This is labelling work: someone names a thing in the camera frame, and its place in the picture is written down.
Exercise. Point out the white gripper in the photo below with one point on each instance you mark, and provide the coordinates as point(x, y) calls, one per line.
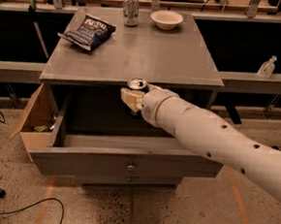
point(155, 104)

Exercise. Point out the blue pepsi can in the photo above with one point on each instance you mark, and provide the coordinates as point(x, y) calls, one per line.
point(140, 85)

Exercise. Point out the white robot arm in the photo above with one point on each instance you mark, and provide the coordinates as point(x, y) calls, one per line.
point(208, 135)

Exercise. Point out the open grey top drawer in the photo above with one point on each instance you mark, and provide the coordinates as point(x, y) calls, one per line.
point(94, 138)

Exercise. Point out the grey drawer cabinet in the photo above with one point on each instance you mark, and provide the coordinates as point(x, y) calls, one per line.
point(177, 59)

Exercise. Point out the round metal drawer knob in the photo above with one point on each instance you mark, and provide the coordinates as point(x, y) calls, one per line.
point(131, 168)

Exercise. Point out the white paper bowl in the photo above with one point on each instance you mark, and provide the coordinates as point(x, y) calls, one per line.
point(166, 20)

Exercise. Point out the dark blue chip bag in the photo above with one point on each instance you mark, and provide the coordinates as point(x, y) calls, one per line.
point(91, 33)

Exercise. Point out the cardboard box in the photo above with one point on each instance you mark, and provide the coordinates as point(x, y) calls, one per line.
point(37, 114)

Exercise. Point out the clear sanitizer bottle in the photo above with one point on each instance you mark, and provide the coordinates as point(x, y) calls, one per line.
point(267, 67)

